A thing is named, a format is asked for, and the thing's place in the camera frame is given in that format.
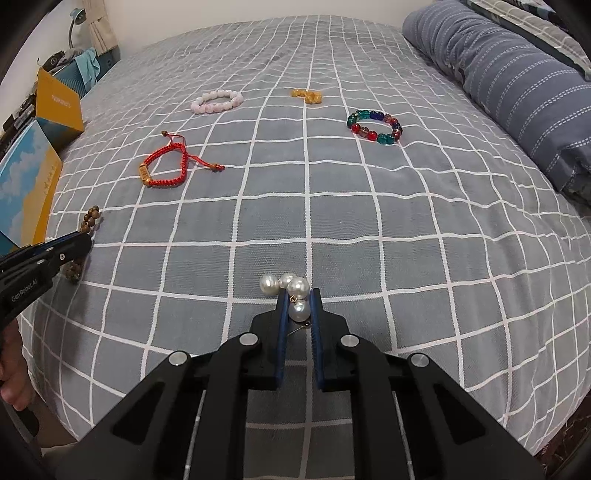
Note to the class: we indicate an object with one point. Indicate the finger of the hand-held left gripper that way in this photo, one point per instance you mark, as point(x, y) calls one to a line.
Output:
point(51, 243)
point(67, 251)

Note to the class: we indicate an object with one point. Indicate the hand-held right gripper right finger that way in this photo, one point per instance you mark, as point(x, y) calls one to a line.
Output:
point(316, 323)

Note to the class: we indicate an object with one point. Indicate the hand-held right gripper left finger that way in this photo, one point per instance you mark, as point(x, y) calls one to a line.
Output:
point(281, 323)

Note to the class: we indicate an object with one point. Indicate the white pearl drop earring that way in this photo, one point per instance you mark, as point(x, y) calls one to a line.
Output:
point(269, 285)
point(298, 310)

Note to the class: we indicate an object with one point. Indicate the person's left hand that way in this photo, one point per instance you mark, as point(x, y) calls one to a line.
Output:
point(14, 369)

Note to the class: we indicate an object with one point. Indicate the cloud print box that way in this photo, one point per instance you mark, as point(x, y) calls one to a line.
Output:
point(25, 184)

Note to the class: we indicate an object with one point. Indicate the bed with grey checked sheet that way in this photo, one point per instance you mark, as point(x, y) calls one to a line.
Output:
point(323, 203)

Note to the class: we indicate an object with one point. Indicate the black device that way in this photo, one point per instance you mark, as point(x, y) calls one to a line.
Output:
point(16, 122)

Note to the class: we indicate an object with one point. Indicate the yellow cardboard box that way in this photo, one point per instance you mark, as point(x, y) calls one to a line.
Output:
point(57, 108)

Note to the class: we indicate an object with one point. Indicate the teal storage box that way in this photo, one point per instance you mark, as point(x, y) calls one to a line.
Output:
point(69, 81)

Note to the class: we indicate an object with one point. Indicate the teal cloth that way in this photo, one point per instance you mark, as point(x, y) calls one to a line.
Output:
point(87, 64)

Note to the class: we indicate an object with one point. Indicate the beige curtain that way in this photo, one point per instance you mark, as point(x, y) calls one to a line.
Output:
point(101, 27)

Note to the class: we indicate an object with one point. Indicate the blue desk lamp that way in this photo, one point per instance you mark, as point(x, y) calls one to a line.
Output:
point(76, 21)

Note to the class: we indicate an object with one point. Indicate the blue striped pillow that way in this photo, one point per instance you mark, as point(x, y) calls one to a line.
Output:
point(498, 78)

